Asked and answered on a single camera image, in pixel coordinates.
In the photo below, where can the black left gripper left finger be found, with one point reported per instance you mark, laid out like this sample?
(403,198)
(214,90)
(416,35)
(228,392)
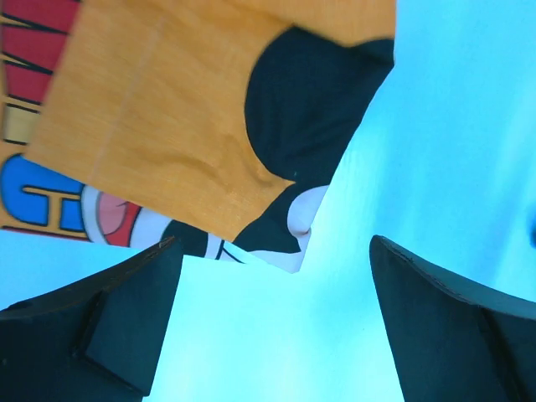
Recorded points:
(96,339)

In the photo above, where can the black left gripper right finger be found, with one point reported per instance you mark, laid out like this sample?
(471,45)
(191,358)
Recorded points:
(452,339)

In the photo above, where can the orange cartoon print cloth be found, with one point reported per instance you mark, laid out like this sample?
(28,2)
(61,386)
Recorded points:
(218,123)

